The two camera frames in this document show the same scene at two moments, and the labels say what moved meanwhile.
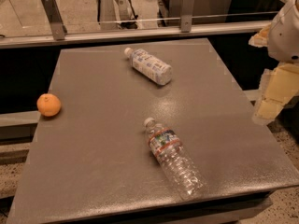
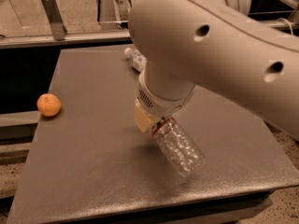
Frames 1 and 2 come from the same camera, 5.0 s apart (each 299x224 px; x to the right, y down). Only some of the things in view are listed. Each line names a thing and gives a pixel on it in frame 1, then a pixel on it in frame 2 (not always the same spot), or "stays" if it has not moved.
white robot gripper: [286, 35] → [160, 105]
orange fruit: [49, 105] stays
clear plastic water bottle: [179, 166] → [178, 147]
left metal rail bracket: [51, 7] stays
